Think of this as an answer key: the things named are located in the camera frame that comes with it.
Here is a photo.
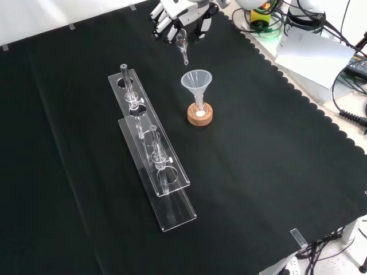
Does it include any black coiled cable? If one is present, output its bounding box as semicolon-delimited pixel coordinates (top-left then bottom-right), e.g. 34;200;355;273
331;68;367;128

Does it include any translucent plastic funnel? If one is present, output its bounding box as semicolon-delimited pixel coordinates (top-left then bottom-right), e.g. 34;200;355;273
180;69;213;107

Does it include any small round-bottom glass flask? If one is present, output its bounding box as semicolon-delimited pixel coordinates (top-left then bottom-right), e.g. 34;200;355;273
192;97;208;119

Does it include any black electronics box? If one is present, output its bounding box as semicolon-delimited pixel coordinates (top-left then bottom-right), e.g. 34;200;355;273
345;53;367;78

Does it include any green cable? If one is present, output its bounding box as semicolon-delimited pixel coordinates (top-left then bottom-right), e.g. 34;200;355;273
252;7;288;38

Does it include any pale board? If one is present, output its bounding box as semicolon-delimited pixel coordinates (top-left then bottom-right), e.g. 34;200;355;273
274;28;357;90

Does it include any cork ring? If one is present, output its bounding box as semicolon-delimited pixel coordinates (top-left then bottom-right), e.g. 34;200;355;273
187;101;215;127

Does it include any clear acrylic funnel stand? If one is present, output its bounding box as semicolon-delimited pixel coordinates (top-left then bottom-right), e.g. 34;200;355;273
107;64;198;233

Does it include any yellow stop button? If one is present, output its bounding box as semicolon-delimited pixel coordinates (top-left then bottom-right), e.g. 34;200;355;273
250;8;272;33

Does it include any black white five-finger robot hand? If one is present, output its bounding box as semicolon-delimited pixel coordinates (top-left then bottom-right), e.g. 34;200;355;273
149;0;231;44

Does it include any white power strip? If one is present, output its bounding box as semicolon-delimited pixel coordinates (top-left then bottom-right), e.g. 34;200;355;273
274;256;301;275

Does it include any black bench cloth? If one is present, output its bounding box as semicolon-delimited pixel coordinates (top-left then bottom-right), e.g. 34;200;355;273
0;0;367;275

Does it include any black cable bundle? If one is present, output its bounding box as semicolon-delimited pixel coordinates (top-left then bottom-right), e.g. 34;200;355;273
296;227;346;275

